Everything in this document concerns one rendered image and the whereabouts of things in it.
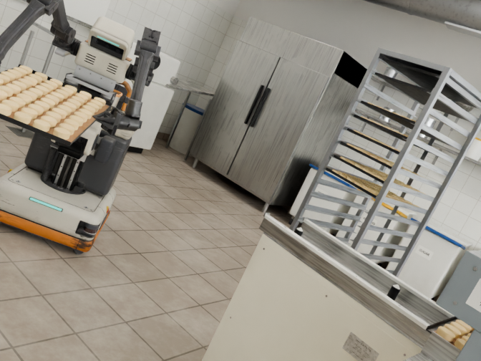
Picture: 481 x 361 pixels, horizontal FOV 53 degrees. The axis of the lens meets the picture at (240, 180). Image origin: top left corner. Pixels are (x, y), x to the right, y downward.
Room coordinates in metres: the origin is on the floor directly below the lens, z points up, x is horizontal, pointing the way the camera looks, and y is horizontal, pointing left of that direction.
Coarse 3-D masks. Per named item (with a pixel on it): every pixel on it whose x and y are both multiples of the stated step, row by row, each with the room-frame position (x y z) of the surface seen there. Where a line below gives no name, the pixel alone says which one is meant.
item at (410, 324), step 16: (272, 224) 1.77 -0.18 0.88; (288, 240) 1.71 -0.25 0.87; (304, 240) 1.69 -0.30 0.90; (304, 256) 1.66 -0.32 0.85; (320, 256) 1.62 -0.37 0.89; (320, 272) 1.61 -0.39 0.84; (336, 272) 1.57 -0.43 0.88; (352, 272) 1.57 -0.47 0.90; (352, 288) 1.53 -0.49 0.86; (368, 288) 1.50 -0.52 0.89; (368, 304) 1.49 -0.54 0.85; (384, 304) 1.46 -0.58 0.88; (400, 320) 1.42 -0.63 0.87; (416, 320) 1.39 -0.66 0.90; (416, 336) 1.38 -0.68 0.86
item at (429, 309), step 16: (304, 224) 2.02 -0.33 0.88; (320, 240) 1.96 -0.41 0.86; (336, 240) 1.92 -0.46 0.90; (336, 256) 1.90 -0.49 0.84; (352, 256) 1.86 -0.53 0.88; (368, 272) 1.81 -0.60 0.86; (384, 272) 1.77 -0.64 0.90; (384, 288) 1.76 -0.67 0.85; (400, 288) 1.73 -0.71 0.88; (416, 304) 1.68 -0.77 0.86; (432, 304) 1.65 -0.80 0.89; (432, 320) 1.63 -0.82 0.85
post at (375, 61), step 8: (376, 56) 2.95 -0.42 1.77; (376, 64) 2.96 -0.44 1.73; (368, 72) 2.95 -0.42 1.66; (368, 80) 2.95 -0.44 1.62; (360, 88) 2.95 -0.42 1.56; (360, 96) 2.95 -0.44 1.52; (352, 104) 2.95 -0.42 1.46; (344, 120) 2.95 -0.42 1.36; (336, 136) 2.95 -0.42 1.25; (336, 144) 2.95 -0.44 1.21; (328, 152) 2.96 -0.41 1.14; (328, 160) 2.95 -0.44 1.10; (320, 168) 2.95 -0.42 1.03; (320, 176) 2.95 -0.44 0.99; (312, 184) 2.95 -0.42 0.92; (304, 200) 2.96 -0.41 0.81; (304, 208) 2.95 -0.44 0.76; (296, 216) 2.95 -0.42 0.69; (296, 224) 2.95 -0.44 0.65
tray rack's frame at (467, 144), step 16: (416, 64) 2.79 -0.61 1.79; (432, 64) 2.69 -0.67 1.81; (464, 80) 2.75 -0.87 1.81; (480, 96) 2.92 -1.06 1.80; (400, 128) 3.39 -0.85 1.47; (432, 144) 3.22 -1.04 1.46; (464, 144) 3.06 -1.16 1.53; (448, 176) 3.05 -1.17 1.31; (432, 208) 3.04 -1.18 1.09; (352, 224) 3.37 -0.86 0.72; (416, 240) 3.04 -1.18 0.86
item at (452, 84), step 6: (438, 78) 2.68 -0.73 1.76; (450, 84) 2.73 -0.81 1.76; (456, 84) 2.77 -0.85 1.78; (456, 90) 2.80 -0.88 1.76; (462, 90) 2.83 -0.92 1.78; (462, 96) 2.89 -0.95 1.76; (468, 96) 2.89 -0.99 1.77; (474, 102) 2.96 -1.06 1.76; (480, 102) 3.01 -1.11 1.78; (480, 108) 3.04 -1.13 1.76
